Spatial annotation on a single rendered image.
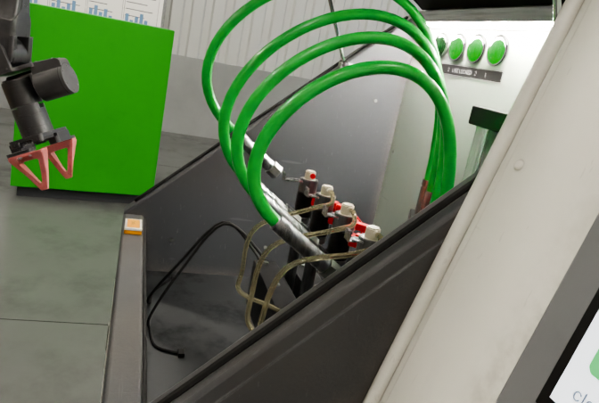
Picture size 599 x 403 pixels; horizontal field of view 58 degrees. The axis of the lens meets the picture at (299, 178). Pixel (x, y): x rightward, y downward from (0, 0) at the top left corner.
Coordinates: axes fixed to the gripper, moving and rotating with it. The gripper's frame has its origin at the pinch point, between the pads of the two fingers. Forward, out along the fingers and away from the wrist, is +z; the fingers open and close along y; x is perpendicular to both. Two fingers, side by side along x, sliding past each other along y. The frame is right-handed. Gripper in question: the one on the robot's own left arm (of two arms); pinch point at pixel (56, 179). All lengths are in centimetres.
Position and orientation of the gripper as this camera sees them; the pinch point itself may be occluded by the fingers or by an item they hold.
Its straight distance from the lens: 113.4
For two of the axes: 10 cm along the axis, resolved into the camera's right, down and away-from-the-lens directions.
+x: -9.6, 2.6, 1.0
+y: 0.4, -2.2, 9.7
